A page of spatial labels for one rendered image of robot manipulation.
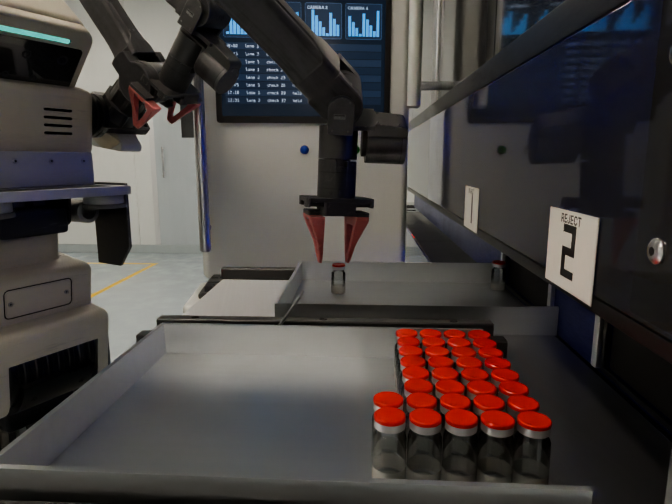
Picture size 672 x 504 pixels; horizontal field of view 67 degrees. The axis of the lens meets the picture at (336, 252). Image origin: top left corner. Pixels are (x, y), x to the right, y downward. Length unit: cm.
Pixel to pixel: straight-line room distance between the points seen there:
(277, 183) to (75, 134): 43
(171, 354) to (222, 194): 69
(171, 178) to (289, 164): 497
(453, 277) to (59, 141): 74
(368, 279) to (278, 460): 53
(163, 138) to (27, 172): 519
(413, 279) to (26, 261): 69
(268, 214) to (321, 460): 90
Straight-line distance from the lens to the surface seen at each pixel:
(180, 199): 612
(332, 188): 73
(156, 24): 634
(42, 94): 104
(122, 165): 637
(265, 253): 123
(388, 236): 124
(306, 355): 55
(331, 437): 40
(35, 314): 106
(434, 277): 88
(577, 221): 40
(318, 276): 87
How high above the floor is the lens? 109
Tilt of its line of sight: 10 degrees down
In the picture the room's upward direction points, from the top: straight up
